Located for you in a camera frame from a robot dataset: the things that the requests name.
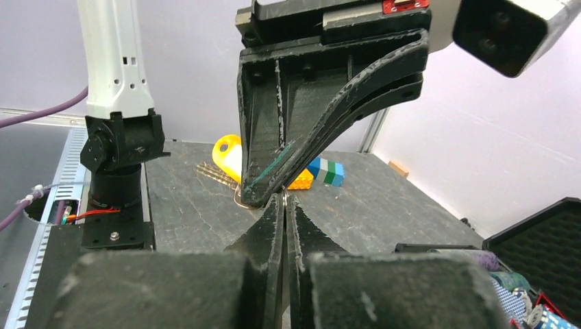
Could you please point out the yellow window brick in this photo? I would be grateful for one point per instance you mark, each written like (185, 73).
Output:
(302, 182)

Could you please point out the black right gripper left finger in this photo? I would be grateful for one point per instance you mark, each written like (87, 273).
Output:
(237, 288)

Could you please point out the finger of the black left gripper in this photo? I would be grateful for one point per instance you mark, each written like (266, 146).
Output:
(354, 102)
(283, 91)

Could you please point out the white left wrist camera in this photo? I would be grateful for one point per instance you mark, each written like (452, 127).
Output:
(508, 36)

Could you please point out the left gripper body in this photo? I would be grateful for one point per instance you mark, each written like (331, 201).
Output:
(328, 21)

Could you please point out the black poker chip case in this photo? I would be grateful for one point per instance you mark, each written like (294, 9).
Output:
(545, 249)

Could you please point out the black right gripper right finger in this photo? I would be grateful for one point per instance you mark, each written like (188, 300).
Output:
(332, 288)

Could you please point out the blue grey green brick stack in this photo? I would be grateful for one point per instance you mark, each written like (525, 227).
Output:
(327, 171)

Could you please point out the yellow key tag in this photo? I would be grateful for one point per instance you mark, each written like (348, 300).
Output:
(227, 154)

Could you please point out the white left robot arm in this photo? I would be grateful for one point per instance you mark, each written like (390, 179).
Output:
(124, 130)

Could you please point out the wooden block on ledge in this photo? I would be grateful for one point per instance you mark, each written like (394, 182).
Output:
(398, 168)

